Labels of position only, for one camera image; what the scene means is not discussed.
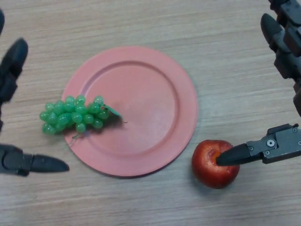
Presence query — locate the red apple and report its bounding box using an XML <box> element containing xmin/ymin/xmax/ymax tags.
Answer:
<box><xmin>191</xmin><ymin>139</ymin><xmax>240</xmax><ymax>189</ymax></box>

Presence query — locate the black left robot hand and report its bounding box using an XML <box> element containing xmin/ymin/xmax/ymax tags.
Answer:
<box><xmin>0</xmin><ymin>9</ymin><xmax>70</xmax><ymax>178</ymax></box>

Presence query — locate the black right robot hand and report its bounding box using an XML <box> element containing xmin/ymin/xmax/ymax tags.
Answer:
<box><xmin>215</xmin><ymin>0</ymin><xmax>301</xmax><ymax>167</ymax></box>

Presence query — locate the pink round plate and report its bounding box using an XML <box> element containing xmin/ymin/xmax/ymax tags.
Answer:
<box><xmin>61</xmin><ymin>46</ymin><xmax>198</xmax><ymax>178</ymax></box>

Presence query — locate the green grape bunch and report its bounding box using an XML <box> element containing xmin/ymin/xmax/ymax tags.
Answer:
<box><xmin>39</xmin><ymin>95</ymin><xmax>129</xmax><ymax>143</ymax></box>

